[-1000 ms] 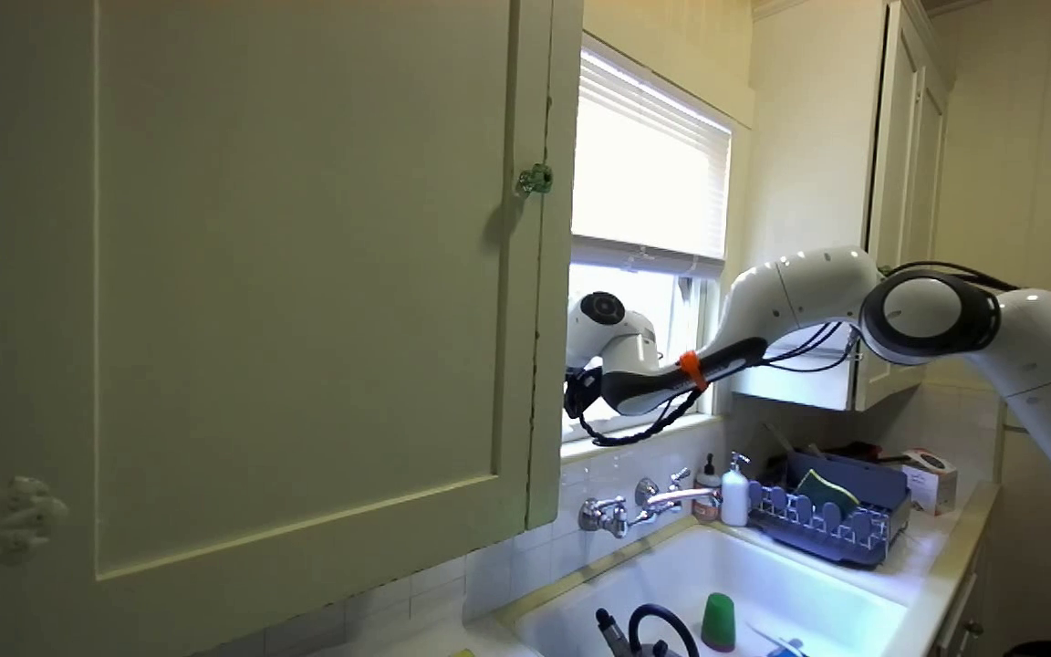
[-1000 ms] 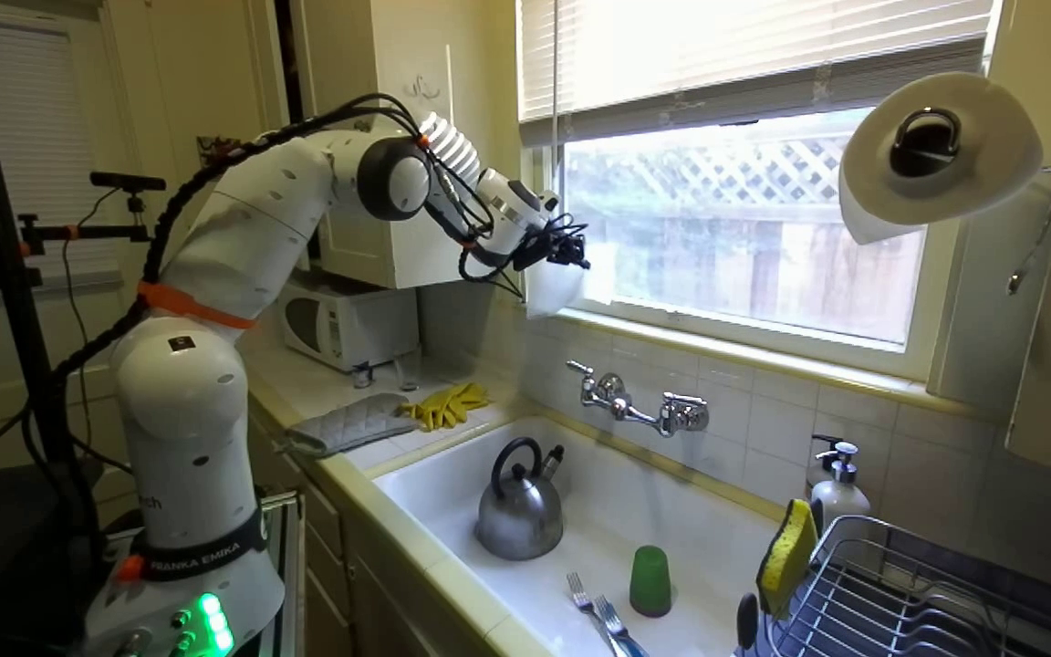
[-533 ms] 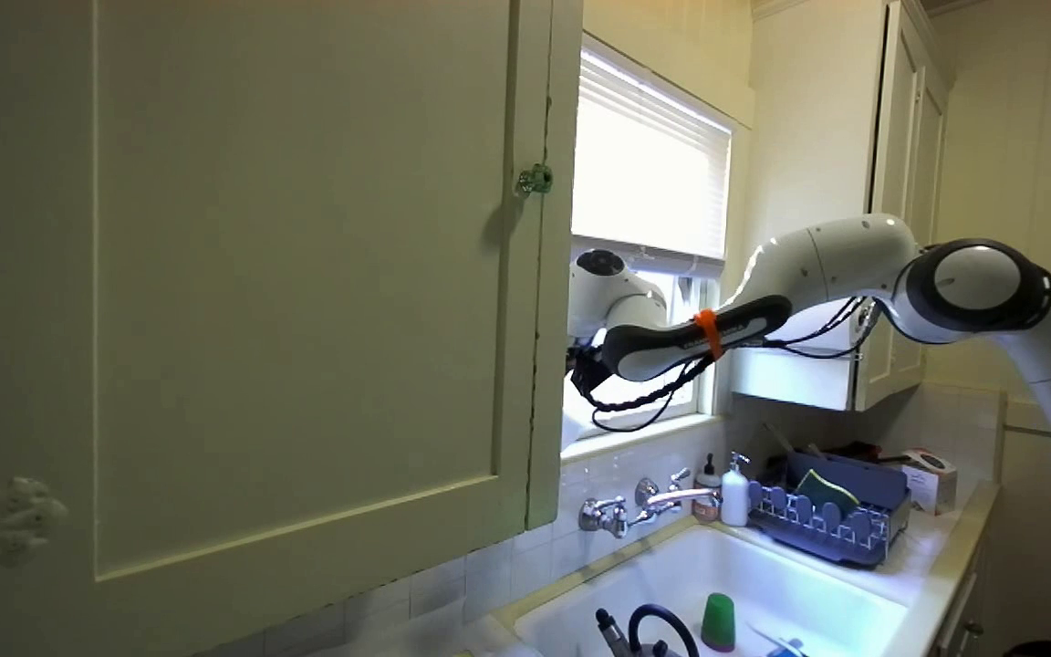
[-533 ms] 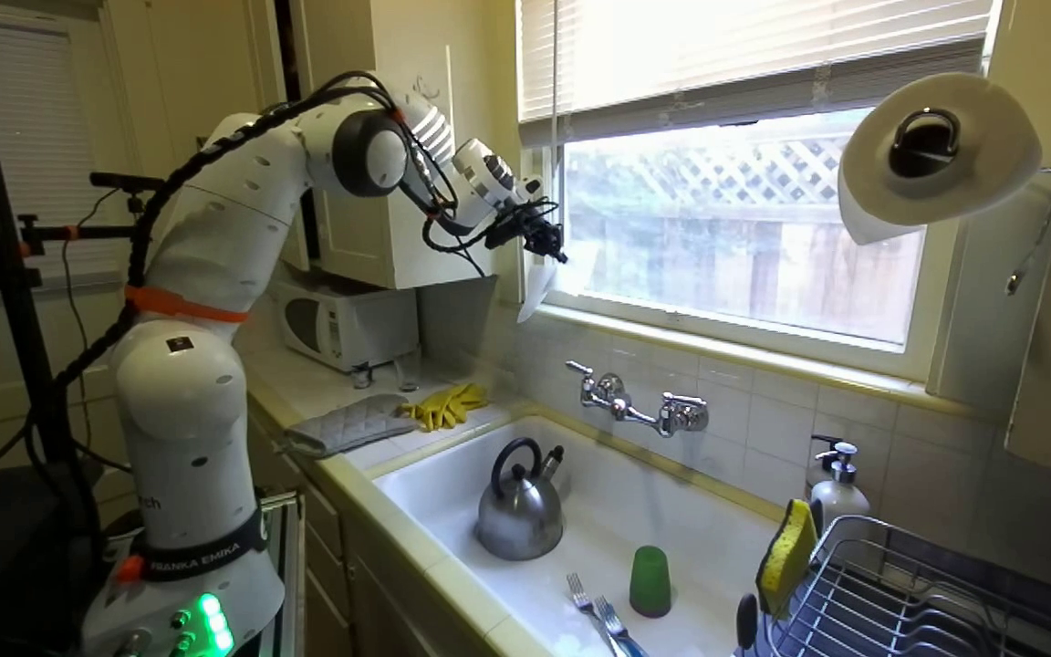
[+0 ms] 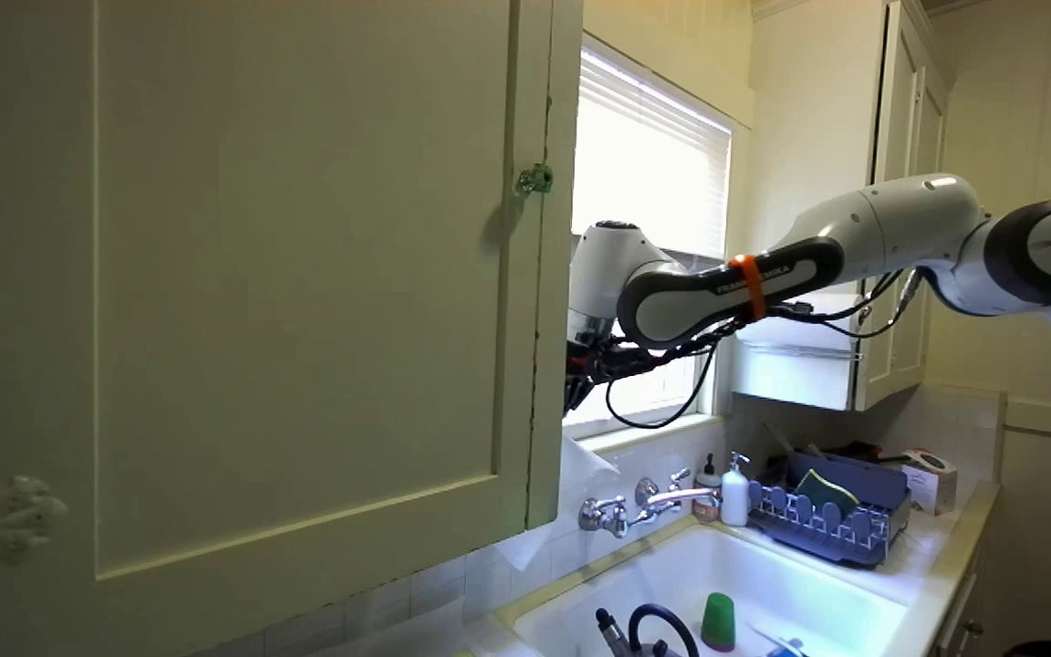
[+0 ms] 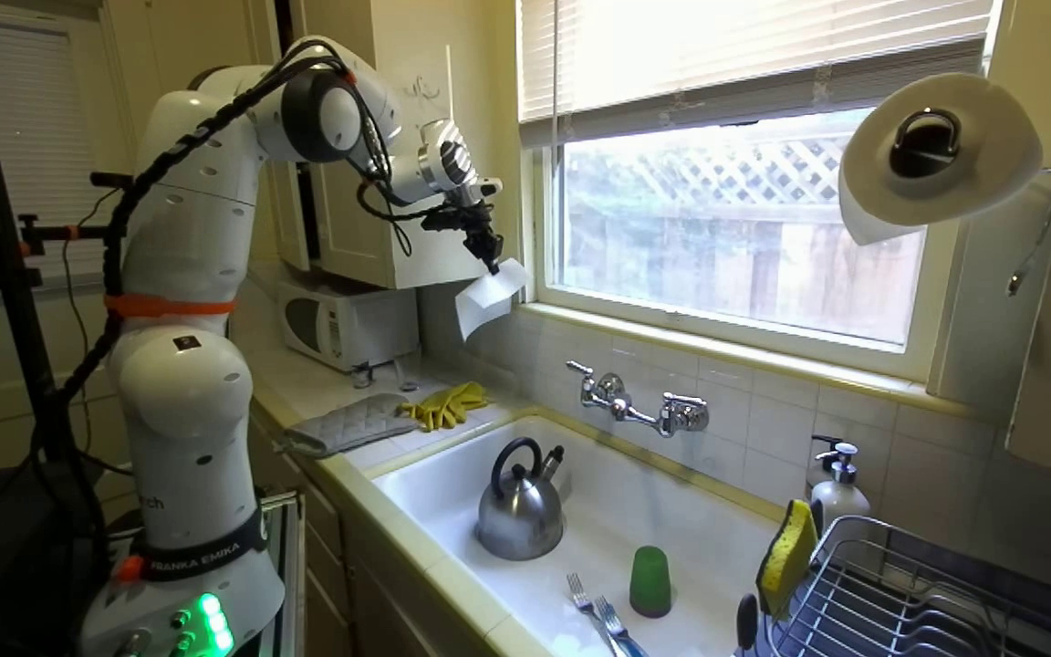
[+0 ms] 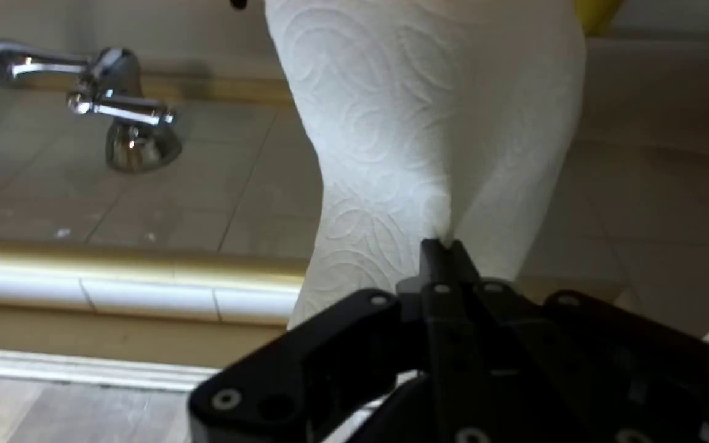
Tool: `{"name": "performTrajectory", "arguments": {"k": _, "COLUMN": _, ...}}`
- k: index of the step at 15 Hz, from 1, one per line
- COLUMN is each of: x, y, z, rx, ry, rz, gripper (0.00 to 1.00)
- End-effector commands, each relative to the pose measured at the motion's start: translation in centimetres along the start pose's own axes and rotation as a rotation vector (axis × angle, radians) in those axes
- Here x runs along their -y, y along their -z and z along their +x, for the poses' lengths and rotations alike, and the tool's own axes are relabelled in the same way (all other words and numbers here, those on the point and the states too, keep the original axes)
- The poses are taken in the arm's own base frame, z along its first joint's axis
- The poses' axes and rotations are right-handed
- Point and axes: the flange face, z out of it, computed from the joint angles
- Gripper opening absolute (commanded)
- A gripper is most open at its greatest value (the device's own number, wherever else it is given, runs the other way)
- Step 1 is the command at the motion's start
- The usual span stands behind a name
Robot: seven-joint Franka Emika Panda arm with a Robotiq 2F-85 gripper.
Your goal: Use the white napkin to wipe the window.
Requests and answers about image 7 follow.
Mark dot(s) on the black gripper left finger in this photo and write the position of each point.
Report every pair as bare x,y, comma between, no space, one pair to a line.
330,359

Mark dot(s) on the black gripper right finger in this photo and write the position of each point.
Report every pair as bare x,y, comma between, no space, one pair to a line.
602,369

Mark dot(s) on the white paper napkin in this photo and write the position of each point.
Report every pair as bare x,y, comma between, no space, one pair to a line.
419,106

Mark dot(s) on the yellow rubber gloves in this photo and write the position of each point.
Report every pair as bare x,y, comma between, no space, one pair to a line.
596,12

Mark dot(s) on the chrome wall faucet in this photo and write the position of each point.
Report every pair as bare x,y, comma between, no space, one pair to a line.
125,106

